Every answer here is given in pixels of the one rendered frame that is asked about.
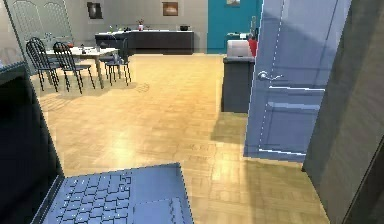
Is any grey open laptop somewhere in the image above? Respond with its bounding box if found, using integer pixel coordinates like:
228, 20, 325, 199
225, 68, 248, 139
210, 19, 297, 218
0, 61, 195, 224

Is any dark grey cabinet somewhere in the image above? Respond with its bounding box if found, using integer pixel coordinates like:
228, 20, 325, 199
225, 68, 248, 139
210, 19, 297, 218
220, 55, 256, 114

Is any dark kitchen counter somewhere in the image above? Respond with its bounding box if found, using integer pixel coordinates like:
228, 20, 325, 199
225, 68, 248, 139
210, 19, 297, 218
94, 29, 195, 56

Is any white box appliance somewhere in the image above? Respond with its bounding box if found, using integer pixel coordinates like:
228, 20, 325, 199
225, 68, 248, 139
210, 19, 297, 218
226, 39, 254, 59

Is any red bottle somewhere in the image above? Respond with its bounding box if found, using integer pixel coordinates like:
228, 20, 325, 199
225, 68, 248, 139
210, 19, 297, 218
247, 35, 259, 58

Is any blue panelled room door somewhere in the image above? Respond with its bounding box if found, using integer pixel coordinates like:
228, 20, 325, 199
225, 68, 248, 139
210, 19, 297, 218
243, 0, 353, 164

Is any white dining table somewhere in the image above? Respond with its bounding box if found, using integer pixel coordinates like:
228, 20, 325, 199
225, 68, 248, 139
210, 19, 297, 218
44, 46, 120, 90

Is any pale arched panel door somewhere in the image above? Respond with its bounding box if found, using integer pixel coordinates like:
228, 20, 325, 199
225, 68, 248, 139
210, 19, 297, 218
4, 0, 74, 46

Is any silver door lever handle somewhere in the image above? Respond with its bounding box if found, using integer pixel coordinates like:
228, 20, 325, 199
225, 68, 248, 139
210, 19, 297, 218
256, 70, 285, 82

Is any black wire chair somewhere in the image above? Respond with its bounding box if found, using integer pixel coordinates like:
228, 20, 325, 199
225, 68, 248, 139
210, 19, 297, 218
25, 36, 61, 93
52, 41, 97, 95
99, 37, 133, 87

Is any brown framed wall picture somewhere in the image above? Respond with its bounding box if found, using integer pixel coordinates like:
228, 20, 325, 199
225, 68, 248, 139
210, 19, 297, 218
162, 1, 179, 17

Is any dark framed wall picture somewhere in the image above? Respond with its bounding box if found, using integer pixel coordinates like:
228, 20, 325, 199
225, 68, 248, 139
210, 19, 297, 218
86, 1, 104, 20

